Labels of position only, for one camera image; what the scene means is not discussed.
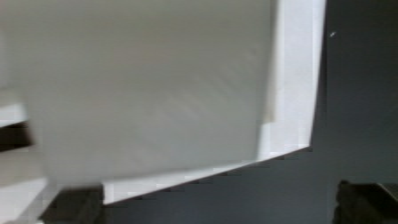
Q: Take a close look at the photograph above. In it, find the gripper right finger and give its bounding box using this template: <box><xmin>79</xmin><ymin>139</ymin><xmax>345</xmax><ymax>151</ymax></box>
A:
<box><xmin>337</xmin><ymin>180</ymin><xmax>398</xmax><ymax>224</ymax></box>

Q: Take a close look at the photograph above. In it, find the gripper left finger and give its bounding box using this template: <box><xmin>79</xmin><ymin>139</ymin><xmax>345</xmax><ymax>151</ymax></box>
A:
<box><xmin>40</xmin><ymin>189</ymin><xmax>106</xmax><ymax>224</ymax></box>

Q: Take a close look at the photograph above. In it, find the white square tabletop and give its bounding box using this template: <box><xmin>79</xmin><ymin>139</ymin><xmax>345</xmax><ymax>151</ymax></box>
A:
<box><xmin>0</xmin><ymin>0</ymin><xmax>329</xmax><ymax>224</ymax></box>

